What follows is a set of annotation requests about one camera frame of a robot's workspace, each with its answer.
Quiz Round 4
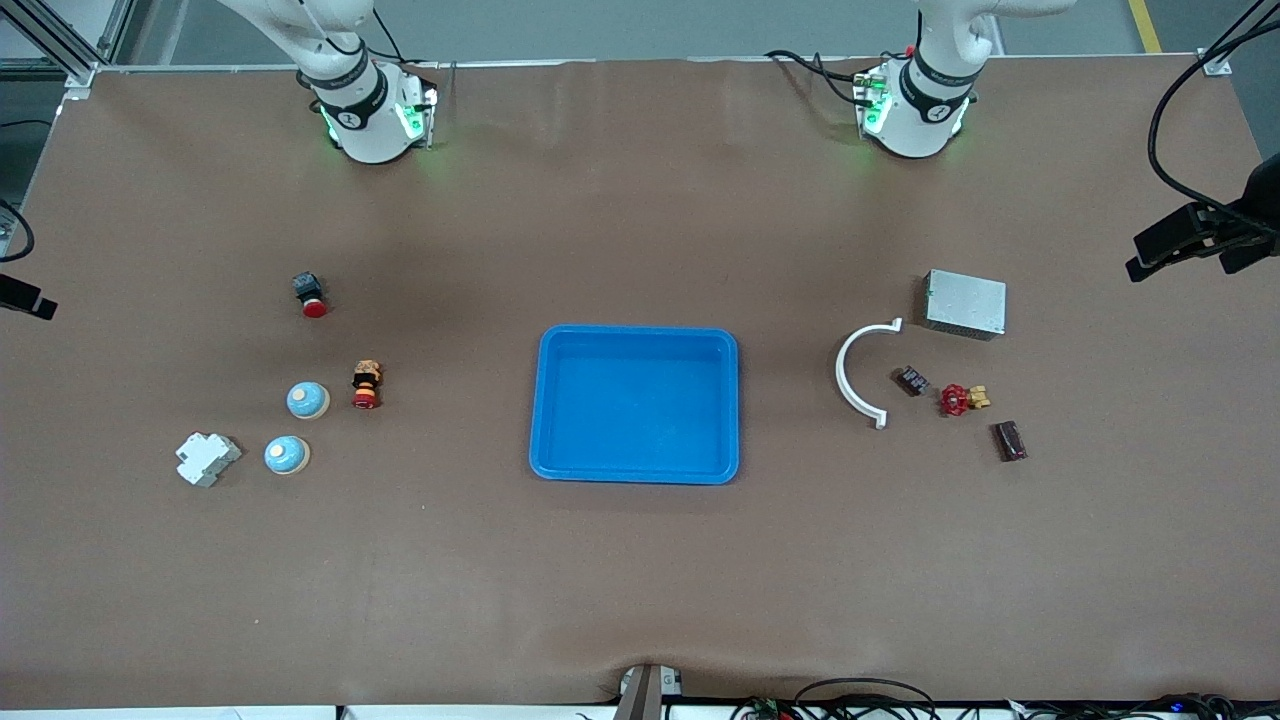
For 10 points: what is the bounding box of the white curved plastic bracket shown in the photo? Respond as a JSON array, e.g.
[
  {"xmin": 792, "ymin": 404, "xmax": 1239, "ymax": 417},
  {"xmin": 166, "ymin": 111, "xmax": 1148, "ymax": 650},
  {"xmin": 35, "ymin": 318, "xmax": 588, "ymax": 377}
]
[{"xmin": 835, "ymin": 317, "xmax": 904, "ymax": 430}]

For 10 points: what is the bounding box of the blue bell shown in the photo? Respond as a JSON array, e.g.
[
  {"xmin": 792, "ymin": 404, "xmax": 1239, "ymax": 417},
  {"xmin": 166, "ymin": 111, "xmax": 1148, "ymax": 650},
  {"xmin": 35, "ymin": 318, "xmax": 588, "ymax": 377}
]
[
  {"xmin": 286, "ymin": 381, "xmax": 332, "ymax": 422},
  {"xmin": 264, "ymin": 435, "xmax": 312, "ymax": 477}
]

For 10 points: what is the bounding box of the black cable bundle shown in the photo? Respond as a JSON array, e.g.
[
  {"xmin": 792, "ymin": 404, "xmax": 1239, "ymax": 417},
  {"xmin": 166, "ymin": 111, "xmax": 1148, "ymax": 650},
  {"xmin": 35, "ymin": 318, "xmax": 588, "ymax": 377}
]
[{"xmin": 1000, "ymin": 692, "xmax": 1280, "ymax": 720}]

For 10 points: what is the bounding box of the white table edge strip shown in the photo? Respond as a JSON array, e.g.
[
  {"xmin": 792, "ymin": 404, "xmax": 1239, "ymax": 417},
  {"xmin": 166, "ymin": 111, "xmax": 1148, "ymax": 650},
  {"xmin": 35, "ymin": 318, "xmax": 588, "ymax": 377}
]
[{"xmin": 0, "ymin": 705, "xmax": 611, "ymax": 720}]

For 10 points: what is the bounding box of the white circuit breaker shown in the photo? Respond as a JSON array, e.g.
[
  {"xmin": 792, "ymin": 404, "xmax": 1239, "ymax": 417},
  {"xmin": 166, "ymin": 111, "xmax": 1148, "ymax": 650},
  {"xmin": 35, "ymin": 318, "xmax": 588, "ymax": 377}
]
[{"xmin": 175, "ymin": 432, "xmax": 243, "ymax": 489}]

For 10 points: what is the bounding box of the blue plastic tray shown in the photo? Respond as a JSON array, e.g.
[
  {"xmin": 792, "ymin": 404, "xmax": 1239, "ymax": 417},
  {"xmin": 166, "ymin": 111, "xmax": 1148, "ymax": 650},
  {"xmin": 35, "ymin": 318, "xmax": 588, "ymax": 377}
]
[{"xmin": 529, "ymin": 325, "xmax": 741, "ymax": 486}]

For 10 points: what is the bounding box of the brown table mat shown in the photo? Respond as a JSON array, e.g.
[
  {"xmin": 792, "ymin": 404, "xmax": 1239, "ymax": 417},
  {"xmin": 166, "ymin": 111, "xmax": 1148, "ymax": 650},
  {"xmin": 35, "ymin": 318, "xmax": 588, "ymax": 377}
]
[{"xmin": 0, "ymin": 57, "xmax": 1280, "ymax": 711}]

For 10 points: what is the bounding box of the red handwheel brass valve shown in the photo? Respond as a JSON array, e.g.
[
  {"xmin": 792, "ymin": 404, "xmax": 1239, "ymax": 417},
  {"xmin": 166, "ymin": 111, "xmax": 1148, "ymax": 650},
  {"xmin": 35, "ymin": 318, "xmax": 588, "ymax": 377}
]
[{"xmin": 938, "ymin": 383, "xmax": 992, "ymax": 418}]

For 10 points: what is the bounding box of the black base cable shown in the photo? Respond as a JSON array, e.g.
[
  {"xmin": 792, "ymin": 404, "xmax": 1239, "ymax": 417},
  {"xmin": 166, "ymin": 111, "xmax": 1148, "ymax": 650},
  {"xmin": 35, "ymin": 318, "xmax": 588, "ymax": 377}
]
[{"xmin": 765, "ymin": 48, "xmax": 873, "ymax": 106}]

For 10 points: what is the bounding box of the grey metal box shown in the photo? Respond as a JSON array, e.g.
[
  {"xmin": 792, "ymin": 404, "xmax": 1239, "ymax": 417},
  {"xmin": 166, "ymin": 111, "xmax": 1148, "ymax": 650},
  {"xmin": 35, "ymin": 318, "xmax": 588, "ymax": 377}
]
[{"xmin": 922, "ymin": 269, "xmax": 1008, "ymax": 342}]

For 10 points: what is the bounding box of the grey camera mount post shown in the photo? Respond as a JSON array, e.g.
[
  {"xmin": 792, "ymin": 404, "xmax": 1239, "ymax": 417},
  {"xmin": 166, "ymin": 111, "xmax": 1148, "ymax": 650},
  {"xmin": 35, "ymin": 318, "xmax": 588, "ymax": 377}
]
[{"xmin": 612, "ymin": 663, "xmax": 686, "ymax": 720}]

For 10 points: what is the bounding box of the aluminium frame strut with bracket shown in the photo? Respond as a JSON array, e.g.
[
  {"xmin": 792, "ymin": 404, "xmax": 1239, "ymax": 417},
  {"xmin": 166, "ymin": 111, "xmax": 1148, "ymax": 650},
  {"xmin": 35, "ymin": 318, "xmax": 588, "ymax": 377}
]
[
  {"xmin": 0, "ymin": 0, "xmax": 136, "ymax": 101},
  {"xmin": 1198, "ymin": 0, "xmax": 1273, "ymax": 79}
]

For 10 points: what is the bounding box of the black cable loop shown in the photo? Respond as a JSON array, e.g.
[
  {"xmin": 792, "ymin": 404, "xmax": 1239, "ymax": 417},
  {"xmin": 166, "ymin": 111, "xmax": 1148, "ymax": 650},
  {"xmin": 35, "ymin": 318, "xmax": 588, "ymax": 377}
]
[{"xmin": 795, "ymin": 678, "xmax": 938, "ymax": 720}]

